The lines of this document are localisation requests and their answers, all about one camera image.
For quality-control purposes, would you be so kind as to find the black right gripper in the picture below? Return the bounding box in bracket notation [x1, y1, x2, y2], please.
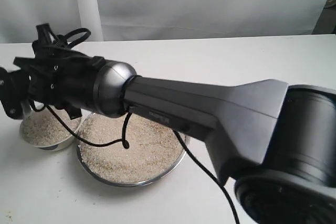
[13, 23, 100, 119]

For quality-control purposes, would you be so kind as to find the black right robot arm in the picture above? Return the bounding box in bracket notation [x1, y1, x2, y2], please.
[14, 24, 335, 223]

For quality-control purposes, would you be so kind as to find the white ceramic rice bowl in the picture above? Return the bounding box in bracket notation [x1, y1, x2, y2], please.
[19, 109, 75, 152]

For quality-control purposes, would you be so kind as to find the round steel rice tray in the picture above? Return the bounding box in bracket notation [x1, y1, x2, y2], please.
[76, 113, 186, 187]

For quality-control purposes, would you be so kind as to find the white backdrop curtain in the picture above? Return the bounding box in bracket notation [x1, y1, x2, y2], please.
[1, 0, 327, 43]

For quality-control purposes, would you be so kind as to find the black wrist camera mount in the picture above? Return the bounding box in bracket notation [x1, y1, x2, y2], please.
[1, 67, 30, 120]

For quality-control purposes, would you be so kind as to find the black camera cable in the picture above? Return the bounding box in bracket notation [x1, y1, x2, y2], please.
[30, 27, 241, 224]

